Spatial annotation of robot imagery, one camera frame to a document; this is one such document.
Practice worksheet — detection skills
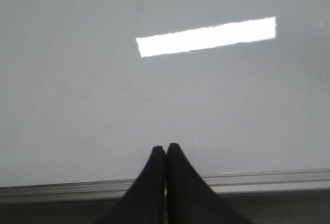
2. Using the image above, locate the grey aluminium whiteboard frame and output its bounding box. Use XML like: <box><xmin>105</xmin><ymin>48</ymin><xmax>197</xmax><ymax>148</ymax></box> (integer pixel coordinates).
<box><xmin>1</xmin><ymin>168</ymin><xmax>329</xmax><ymax>205</ymax></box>

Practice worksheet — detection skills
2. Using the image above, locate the white whiteboard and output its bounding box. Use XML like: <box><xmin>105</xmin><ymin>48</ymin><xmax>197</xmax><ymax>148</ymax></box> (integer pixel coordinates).
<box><xmin>1</xmin><ymin>0</ymin><xmax>329</xmax><ymax>186</ymax></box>

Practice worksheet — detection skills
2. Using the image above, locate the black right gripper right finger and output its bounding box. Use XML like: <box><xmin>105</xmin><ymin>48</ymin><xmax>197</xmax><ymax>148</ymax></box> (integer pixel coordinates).
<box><xmin>166</xmin><ymin>143</ymin><xmax>251</xmax><ymax>223</ymax></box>

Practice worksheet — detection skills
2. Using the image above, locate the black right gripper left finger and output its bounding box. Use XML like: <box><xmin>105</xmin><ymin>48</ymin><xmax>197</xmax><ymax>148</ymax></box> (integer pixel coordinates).
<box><xmin>97</xmin><ymin>146</ymin><xmax>166</xmax><ymax>223</ymax></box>

